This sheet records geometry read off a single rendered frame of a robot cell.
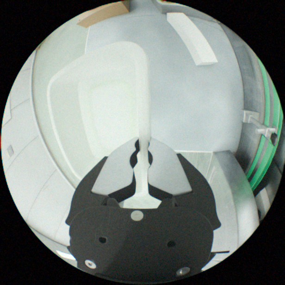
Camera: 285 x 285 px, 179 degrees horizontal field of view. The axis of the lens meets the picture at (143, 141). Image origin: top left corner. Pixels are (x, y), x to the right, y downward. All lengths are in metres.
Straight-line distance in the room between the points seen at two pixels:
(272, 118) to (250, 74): 0.17
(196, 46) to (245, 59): 0.23
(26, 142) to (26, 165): 0.61
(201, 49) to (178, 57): 0.09
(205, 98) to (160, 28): 0.31
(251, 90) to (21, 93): 3.87
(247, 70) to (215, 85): 0.20
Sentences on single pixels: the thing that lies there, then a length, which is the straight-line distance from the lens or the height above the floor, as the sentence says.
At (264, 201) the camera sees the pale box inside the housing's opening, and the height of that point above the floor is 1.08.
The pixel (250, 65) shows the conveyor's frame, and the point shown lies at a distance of 0.46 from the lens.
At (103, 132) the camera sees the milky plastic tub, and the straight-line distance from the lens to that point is 0.21.
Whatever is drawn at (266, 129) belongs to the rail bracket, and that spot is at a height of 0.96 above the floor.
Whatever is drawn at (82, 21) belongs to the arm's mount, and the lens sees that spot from 0.57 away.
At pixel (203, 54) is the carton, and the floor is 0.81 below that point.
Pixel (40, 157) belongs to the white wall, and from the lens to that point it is 3.31.
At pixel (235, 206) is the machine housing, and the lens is 0.35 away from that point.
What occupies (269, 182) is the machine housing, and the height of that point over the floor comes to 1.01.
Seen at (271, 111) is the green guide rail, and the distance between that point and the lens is 0.42.
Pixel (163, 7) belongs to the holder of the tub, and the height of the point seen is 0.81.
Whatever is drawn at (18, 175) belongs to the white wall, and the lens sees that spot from 3.24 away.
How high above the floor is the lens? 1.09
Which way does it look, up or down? 58 degrees down
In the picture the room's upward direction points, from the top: 162 degrees counter-clockwise
